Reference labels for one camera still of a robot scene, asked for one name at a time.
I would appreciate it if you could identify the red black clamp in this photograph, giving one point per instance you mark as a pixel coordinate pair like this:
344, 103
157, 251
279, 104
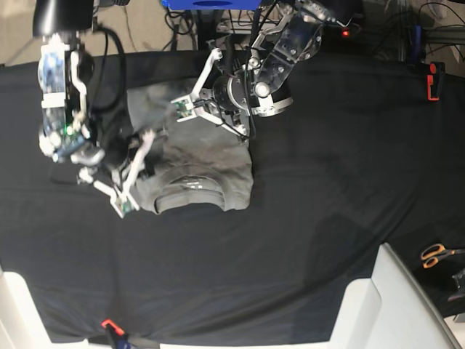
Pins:
435, 80

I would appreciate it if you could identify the orange handled scissors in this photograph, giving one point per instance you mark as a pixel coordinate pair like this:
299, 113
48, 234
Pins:
435, 253

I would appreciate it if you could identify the red blue front clamp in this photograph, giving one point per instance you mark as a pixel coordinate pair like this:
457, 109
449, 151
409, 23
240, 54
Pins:
117, 337

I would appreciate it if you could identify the white bin left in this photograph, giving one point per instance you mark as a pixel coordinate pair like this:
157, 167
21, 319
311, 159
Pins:
21, 325

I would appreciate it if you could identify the black table cloth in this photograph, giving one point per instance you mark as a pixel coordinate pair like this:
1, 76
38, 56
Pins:
361, 158

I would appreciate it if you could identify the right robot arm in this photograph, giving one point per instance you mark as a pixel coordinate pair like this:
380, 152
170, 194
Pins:
73, 128

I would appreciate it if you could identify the white bin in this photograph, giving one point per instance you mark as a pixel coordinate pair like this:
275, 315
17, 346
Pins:
389, 310
21, 325

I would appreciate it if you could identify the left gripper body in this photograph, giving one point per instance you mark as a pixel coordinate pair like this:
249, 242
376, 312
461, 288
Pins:
259, 88

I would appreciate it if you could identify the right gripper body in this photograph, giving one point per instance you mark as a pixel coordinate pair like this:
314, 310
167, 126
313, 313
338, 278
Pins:
97, 146

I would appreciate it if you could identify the grey T-shirt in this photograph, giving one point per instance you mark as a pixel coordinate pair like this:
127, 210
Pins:
195, 162

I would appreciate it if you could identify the blue stand base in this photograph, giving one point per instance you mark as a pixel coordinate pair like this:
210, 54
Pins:
180, 5

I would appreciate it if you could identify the black metal object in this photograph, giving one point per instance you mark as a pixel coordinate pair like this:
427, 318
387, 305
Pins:
458, 279

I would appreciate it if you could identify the white bin right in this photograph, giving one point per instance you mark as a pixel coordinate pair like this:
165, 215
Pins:
389, 310

